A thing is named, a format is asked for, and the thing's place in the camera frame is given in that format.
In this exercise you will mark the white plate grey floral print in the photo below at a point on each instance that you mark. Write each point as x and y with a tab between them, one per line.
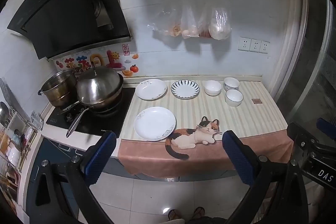
155	123

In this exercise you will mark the person's foot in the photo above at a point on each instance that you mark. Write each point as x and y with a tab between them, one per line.
198	212
174	214

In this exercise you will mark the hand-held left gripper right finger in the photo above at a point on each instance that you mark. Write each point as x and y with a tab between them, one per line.
236	155

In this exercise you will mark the dark blue base cabinet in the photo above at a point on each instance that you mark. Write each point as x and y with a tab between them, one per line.
50	149

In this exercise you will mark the black glass gas stove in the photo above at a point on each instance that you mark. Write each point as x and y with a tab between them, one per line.
110	121

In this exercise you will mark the steel wok lid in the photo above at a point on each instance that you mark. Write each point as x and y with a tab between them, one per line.
97	85

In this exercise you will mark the striped cat print cloth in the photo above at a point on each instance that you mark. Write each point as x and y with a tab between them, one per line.
236	119

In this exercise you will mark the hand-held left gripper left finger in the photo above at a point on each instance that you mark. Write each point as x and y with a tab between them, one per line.
101	155

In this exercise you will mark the plain white bowl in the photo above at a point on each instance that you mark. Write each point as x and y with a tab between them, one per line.
212	87

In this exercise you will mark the white wall outlet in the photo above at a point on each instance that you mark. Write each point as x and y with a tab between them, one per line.
244	44
264	47
255	46

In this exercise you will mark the white floral bowl blue rim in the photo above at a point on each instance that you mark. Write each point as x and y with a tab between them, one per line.
231	83
234	98

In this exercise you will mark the white plate blue leaf pattern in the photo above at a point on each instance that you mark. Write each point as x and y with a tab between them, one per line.
185	89

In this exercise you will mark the person's left foot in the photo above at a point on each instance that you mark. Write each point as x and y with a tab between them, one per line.
174	214

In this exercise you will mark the black range hood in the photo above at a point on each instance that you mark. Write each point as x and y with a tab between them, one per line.
65	16

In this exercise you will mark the metal kitchen rack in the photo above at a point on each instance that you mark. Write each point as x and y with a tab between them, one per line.
15	134

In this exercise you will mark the white plate with twig print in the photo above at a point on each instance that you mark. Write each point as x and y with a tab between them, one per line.
151	89

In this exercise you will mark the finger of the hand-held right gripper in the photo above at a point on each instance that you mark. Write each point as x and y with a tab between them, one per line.
299	137
327	128

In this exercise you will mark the person's right foot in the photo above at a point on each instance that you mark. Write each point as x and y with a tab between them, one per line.
198	212

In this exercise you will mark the colourful wall stickers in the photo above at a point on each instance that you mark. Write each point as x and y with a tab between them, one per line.
113	58

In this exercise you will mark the clear plastic bag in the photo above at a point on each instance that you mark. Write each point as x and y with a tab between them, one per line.
189	27
164	20
219	22

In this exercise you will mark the steel steamer pot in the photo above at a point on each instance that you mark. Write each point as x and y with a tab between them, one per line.
56	85

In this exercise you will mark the sliding glass door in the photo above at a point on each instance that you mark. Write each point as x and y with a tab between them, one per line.
315	56

